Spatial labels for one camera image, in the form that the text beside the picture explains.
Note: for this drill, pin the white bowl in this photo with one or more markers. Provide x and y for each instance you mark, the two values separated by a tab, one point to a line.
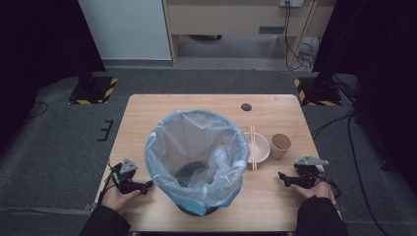
262	147

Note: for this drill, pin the grey power strip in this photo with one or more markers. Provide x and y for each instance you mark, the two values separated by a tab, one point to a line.
291	3

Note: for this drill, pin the black trash bin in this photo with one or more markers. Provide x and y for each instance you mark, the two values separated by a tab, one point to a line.
190	172

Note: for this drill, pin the brown paper cup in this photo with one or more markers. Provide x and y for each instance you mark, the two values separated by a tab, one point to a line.
280	144

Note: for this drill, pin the person's right hand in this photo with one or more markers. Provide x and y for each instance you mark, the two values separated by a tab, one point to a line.
316	191

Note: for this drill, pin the striped stand base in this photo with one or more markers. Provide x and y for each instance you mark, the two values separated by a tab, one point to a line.
319	93
93	91

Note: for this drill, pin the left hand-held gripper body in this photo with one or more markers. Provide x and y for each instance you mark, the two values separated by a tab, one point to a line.
124	175

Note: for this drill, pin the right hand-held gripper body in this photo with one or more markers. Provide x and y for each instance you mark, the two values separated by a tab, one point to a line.
309	175

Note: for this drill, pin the bin with blue bag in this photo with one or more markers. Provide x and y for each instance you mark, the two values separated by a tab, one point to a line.
196	144

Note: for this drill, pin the dark round table grommet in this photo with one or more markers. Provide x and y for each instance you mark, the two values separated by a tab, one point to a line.
246	107

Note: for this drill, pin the black curtain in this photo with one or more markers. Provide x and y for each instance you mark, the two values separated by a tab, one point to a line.
42	49
377	49

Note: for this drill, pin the person's left hand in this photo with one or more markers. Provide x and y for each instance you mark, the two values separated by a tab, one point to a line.
114	198

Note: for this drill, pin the wooden chopstick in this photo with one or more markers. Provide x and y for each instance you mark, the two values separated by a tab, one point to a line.
251	144
254	154

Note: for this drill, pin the light wooden desk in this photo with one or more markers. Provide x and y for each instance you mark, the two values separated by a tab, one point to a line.
229	19

